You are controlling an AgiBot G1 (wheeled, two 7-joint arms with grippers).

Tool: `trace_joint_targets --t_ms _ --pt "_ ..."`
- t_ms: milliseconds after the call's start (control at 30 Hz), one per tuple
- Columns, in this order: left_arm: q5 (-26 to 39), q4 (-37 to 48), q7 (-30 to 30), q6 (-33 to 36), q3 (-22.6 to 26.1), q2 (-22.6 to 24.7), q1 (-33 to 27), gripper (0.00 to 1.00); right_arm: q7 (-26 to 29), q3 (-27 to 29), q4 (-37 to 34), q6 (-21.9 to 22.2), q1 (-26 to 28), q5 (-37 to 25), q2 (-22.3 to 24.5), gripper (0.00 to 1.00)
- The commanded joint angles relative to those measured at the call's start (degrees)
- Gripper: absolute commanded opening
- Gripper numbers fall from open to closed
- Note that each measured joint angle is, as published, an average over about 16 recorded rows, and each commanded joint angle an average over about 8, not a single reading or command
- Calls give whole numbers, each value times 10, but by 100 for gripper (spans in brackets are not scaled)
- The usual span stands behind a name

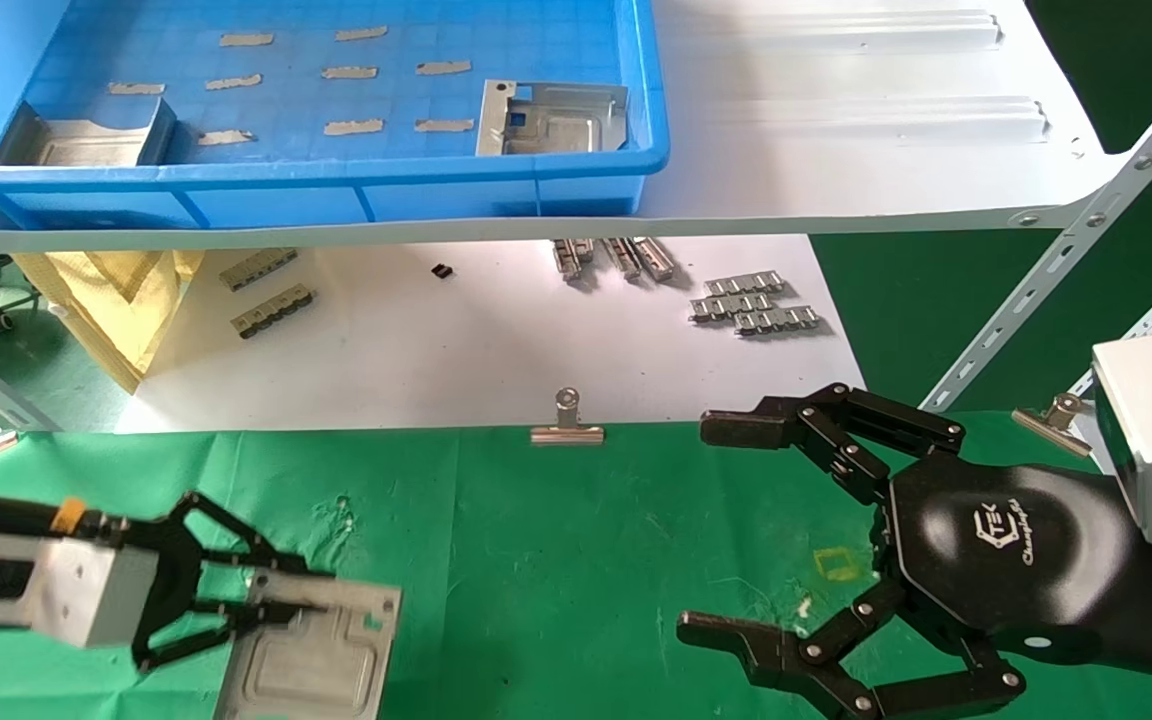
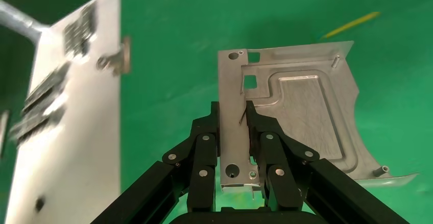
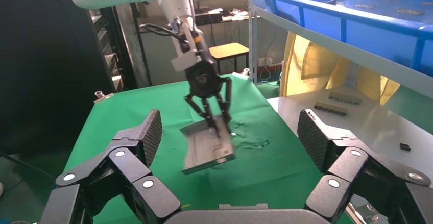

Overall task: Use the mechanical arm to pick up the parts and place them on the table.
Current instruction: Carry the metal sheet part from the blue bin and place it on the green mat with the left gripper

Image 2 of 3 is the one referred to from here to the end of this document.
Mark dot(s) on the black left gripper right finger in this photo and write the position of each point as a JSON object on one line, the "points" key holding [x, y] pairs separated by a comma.
{"points": [[277, 161]]}

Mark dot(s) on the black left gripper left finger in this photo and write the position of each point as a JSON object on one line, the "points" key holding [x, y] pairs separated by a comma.
{"points": [[203, 155]]}

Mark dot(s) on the stamped sheet metal part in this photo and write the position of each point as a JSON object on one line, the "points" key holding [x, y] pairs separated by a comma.
{"points": [[304, 114]]}

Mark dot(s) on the white fixture panel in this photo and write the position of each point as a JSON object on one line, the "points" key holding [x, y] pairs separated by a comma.
{"points": [[84, 148]]}

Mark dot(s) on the metal binder clip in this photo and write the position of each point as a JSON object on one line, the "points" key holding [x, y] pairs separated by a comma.
{"points": [[118, 58]]}

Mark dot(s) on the green cloth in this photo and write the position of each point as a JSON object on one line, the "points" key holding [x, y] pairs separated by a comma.
{"points": [[169, 29]]}

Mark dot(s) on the long perforated metal shelf brace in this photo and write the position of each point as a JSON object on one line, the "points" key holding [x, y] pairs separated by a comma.
{"points": [[20, 19]]}

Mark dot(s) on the silver metal rail piece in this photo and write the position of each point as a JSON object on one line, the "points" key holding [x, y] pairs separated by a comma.
{"points": [[44, 106], [37, 126], [50, 80]]}

